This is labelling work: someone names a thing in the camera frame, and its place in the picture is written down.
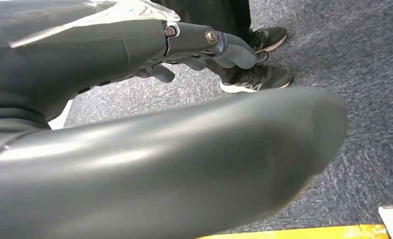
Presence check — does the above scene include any person's dark sneaker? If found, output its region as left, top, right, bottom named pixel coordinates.
left=248, top=26, right=289, bottom=54
left=219, top=64, right=294, bottom=94

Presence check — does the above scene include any person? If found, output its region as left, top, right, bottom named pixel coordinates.
left=150, top=0, right=294, bottom=94

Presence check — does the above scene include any yellow floor strip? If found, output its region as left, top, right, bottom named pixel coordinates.
left=196, top=224, right=391, bottom=239

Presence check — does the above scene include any dark grey carpet rug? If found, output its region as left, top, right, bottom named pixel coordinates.
left=63, top=0, right=393, bottom=236

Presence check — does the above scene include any white desk frame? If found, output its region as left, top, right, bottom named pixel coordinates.
left=47, top=100, right=74, bottom=130

